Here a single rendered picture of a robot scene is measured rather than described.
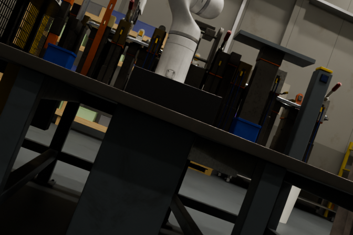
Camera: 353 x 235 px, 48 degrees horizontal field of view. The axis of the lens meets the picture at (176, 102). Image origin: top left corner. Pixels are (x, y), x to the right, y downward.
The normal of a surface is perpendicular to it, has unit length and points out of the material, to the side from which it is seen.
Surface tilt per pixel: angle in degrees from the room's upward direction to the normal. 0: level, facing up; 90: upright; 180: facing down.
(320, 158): 90
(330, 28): 90
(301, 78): 90
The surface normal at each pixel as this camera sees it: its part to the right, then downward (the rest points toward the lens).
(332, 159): 0.14, -0.01
